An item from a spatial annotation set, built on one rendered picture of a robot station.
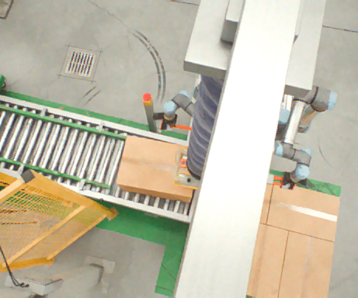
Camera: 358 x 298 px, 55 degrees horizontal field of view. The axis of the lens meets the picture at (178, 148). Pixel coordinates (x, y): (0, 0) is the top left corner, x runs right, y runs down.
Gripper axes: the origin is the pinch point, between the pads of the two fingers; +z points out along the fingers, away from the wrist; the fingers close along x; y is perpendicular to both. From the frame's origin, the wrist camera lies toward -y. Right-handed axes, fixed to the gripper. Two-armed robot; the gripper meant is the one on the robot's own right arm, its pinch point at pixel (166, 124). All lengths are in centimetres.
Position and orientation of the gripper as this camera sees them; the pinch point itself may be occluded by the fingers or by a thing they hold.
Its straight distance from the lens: 246.8
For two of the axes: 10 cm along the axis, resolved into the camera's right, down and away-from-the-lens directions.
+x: 1.8, -9.5, 2.7
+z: -0.2, 2.7, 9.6
